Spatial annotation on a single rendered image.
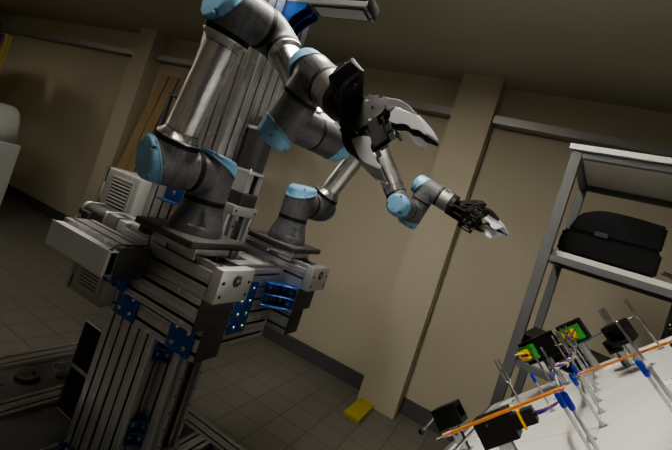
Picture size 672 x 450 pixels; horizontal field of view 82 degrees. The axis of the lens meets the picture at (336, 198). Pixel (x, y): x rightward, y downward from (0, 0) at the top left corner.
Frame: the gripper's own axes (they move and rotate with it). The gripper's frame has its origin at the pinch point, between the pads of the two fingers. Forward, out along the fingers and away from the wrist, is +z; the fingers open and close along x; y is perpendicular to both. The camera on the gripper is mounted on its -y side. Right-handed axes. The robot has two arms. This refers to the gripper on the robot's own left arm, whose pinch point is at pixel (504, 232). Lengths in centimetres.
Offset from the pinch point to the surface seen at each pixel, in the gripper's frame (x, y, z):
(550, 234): -1.1, -18.8, 12.3
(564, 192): 12.3, -26.8, 8.2
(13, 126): -189, 14, -470
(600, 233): 4.7, -27.8, 25.4
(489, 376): -159, -103, 38
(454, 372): -172, -96, 19
